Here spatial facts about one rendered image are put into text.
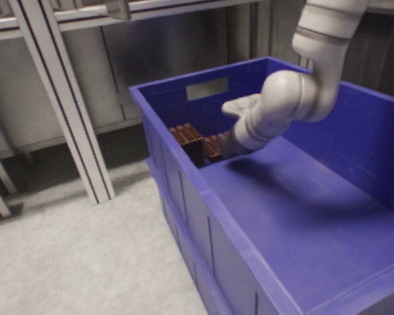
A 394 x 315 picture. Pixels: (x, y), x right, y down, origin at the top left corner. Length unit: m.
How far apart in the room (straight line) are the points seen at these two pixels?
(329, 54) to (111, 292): 0.69
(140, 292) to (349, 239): 0.49
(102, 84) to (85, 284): 0.71
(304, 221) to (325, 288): 0.13
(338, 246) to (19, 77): 1.08
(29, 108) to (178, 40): 0.62
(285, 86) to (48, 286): 0.75
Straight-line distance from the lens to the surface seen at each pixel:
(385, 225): 0.64
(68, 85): 0.84
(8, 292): 0.94
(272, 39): 1.12
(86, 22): 0.81
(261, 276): 0.26
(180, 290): 0.76
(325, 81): 0.44
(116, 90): 1.20
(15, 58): 1.17
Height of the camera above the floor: 0.65
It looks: 32 degrees down
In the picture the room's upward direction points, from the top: 6 degrees counter-clockwise
